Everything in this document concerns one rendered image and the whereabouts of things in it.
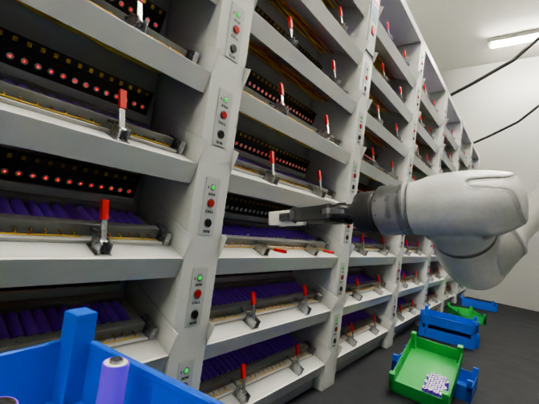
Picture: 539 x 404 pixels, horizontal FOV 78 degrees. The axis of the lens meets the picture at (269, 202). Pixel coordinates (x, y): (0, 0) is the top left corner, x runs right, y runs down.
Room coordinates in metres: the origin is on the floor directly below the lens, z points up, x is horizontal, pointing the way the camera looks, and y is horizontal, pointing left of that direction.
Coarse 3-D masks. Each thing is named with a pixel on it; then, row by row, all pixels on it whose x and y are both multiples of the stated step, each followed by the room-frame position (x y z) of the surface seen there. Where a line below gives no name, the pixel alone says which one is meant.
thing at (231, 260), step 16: (224, 240) 0.74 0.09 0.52; (320, 240) 1.26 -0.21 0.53; (336, 240) 1.23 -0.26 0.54; (224, 256) 0.78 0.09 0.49; (240, 256) 0.82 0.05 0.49; (256, 256) 0.87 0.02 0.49; (272, 256) 0.92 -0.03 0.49; (288, 256) 0.98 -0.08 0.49; (304, 256) 1.05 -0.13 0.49; (320, 256) 1.13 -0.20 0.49; (336, 256) 1.23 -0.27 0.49; (224, 272) 0.79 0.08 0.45; (240, 272) 0.84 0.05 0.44; (256, 272) 0.89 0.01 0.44
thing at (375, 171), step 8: (368, 152) 1.75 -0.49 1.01; (368, 160) 1.47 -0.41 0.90; (360, 168) 1.33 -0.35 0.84; (368, 168) 1.38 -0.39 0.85; (376, 168) 1.44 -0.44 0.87; (384, 168) 1.85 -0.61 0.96; (392, 168) 1.66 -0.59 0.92; (368, 176) 1.72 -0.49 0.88; (376, 176) 1.48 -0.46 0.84; (384, 176) 1.54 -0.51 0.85; (392, 176) 1.65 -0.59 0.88; (400, 176) 1.79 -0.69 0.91; (408, 176) 1.77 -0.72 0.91
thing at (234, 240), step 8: (232, 240) 0.85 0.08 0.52; (240, 240) 0.87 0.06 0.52; (248, 240) 0.90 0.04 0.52; (264, 240) 0.95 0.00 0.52; (272, 240) 0.98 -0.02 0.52; (280, 240) 1.01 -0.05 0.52; (288, 240) 1.05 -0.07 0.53; (296, 240) 1.09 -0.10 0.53; (304, 240) 1.13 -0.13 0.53; (312, 240) 1.19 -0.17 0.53; (296, 248) 1.06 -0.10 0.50; (304, 248) 1.10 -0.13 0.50
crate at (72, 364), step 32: (64, 320) 0.29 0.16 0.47; (96, 320) 0.30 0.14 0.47; (32, 352) 0.27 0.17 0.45; (64, 352) 0.29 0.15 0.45; (96, 352) 0.29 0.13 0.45; (0, 384) 0.26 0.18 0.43; (32, 384) 0.28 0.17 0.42; (64, 384) 0.29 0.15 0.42; (96, 384) 0.29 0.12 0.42; (128, 384) 0.27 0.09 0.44; (160, 384) 0.25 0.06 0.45
